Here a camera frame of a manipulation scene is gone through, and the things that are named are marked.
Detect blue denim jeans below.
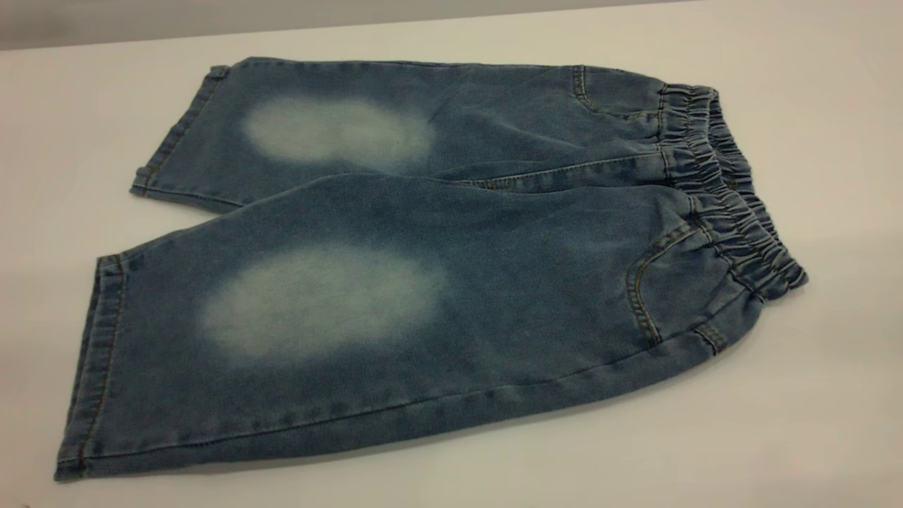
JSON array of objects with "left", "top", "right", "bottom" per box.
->
[{"left": 54, "top": 56, "right": 809, "bottom": 483}]

